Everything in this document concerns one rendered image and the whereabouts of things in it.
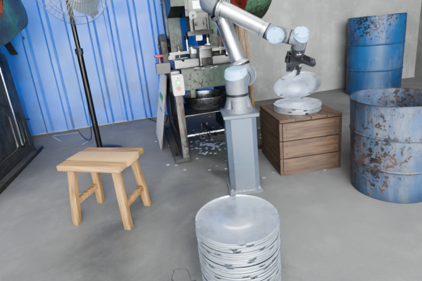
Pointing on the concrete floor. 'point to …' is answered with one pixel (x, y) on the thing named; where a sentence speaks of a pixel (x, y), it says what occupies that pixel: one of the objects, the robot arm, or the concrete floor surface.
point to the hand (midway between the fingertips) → (296, 74)
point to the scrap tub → (387, 143)
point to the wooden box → (301, 140)
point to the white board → (161, 108)
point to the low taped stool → (80, 159)
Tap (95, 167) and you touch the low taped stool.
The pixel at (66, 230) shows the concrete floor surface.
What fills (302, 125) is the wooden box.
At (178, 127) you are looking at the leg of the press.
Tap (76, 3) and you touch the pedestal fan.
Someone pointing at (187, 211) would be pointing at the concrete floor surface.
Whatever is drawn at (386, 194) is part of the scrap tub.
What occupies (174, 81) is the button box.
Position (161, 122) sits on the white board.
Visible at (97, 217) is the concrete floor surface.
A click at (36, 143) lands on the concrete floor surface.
